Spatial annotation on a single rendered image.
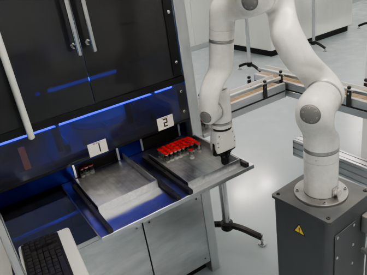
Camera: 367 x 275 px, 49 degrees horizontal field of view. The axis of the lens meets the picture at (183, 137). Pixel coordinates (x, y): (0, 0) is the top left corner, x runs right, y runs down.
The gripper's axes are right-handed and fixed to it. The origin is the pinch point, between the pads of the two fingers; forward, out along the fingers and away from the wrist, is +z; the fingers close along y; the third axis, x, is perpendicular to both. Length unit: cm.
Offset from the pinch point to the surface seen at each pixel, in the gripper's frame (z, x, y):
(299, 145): 40, -39, -85
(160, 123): -9.5, -35.0, 9.7
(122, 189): 4.7, -18.5, 39.7
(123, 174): 4.8, -28.9, 34.4
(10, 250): -16, 20, 86
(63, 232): 13, -19, 67
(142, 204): 4.7, -2.7, 38.7
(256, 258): 93, -26, -34
